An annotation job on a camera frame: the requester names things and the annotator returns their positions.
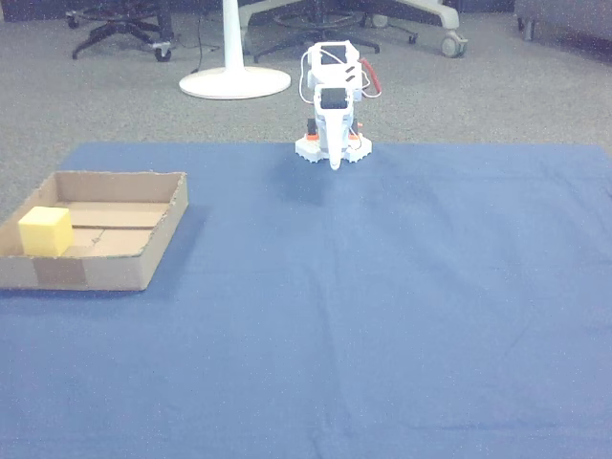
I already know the yellow block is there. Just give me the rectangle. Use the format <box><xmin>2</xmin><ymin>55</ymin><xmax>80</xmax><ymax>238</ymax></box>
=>
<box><xmin>17</xmin><ymin>206</ymin><xmax>76</xmax><ymax>258</ymax></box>

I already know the white frame with casters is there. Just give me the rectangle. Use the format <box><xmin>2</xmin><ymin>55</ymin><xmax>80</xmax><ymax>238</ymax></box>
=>
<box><xmin>237</xmin><ymin>0</ymin><xmax>470</xmax><ymax>60</ymax></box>

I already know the red cable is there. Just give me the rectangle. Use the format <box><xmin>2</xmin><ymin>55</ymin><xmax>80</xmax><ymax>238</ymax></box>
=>
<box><xmin>360</xmin><ymin>57</ymin><xmax>383</xmax><ymax>93</ymax></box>

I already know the white pedestal table base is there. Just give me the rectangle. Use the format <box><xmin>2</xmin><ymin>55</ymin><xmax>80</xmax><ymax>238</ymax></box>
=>
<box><xmin>178</xmin><ymin>0</ymin><xmax>293</xmax><ymax>101</ymax></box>

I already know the black office chair base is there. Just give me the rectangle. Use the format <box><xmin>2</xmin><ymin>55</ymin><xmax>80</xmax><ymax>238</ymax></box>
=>
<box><xmin>252</xmin><ymin>10</ymin><xmax>382</xmax><ymax>65</ymax></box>
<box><xmin>65</xmin><ymin>0</ymin><xmax>176</xmax><ymax>63</ymax></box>

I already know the blue cloth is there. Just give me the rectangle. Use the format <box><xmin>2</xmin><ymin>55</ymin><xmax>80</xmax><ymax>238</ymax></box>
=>
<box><xmin>0</xmin><ymin>142</ymin><xmax>612</xmax><ymax>459</ymax></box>

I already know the black floor cable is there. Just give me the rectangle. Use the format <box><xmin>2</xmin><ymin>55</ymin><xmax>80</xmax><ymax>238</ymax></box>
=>
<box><xmin>190</xmin><ymin>12</ymin><xmax>206</xmax><ymax>76</ymax></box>

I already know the grey furniture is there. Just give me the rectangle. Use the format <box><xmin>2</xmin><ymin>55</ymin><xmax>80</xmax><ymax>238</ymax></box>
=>
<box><xmin>514</xmin><ymin>0</ymin><xmax>612</xmax><ymax>45</ymax></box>

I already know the white cable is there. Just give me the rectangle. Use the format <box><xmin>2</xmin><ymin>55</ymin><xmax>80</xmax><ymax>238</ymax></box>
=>
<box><xmin>298</xmin><ymin>50</ymin><xmax>313</xmax><ymax>104</ymax></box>

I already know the shallow cardboard box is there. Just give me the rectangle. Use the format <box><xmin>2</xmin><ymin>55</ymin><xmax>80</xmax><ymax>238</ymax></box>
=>
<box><xmin>0</xmin><ymin>170</ymin><xmax>189</xmax><ymax>293</ymax></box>

